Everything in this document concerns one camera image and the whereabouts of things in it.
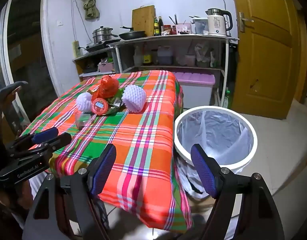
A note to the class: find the large white foam fruit net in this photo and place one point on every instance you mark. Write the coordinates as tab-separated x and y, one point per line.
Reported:
134	98

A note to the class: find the green glass bottle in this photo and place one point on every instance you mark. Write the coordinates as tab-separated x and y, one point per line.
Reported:
226	100

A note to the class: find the black frying pan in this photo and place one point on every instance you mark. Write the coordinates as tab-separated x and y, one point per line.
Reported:
132	35

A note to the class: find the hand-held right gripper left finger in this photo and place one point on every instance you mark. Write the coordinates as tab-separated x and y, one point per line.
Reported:
106	166

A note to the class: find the white electric kettle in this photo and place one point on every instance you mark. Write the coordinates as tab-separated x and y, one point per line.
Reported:
217	25

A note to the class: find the dark liquid jug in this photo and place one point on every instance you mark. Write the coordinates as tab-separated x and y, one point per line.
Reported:
164	56

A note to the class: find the plaid tablecloth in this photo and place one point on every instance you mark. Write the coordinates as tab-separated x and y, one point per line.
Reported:
143	132

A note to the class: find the red plastic bag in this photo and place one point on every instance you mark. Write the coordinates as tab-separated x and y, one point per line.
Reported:
107	86

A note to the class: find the storage box with purple lid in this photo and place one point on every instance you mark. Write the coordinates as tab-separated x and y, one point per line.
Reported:
193	80

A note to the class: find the small white foam fruit net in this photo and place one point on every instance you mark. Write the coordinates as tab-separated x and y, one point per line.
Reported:
84	102

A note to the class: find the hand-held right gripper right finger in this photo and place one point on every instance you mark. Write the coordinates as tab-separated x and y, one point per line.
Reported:
203	171

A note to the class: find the white round trash bin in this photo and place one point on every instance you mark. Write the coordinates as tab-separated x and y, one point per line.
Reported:
218	132

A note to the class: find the wooden cutting board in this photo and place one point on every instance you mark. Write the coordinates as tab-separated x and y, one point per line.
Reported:
143	20

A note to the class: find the white plastic bottle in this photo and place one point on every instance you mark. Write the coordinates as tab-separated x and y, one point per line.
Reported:
138	57

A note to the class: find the yellow wooden door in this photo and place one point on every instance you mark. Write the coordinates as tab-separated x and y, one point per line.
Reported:
268	62

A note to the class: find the metal kitchen shelf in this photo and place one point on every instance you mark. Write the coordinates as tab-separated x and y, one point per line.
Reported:
173	38

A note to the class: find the pink utensil holder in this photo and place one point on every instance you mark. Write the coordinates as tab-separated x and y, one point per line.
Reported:
183	28

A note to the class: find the round red container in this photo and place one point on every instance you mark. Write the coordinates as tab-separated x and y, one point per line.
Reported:
99	106

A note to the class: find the clear plastic cup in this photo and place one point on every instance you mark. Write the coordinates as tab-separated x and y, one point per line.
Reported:
83	120

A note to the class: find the pink plastic basket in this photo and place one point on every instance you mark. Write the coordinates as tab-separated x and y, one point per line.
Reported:
106	68

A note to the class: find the low cooker stand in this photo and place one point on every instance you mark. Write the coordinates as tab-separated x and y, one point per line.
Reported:
93	54

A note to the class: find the black induction cooker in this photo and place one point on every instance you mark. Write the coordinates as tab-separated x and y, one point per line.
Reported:
98	45

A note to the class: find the water filter jug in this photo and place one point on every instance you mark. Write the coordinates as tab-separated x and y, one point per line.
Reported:
200	26

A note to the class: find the yellow label bottle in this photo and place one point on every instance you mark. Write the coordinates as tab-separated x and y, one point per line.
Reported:
147	57

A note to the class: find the red sauce jar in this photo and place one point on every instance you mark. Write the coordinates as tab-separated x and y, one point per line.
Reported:
167	30

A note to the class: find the crumpled plastic bags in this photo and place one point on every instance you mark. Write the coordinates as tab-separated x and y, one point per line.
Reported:
202	52

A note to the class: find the steel steamer pot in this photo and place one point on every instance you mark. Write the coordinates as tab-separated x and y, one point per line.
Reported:
102	35

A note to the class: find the yellowish power strip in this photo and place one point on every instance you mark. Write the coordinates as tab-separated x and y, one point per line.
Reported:
76	48

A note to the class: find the pink plastic container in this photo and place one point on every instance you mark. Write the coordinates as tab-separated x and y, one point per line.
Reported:
190	61

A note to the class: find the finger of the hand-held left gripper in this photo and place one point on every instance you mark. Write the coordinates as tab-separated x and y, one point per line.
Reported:
46	134
59	141

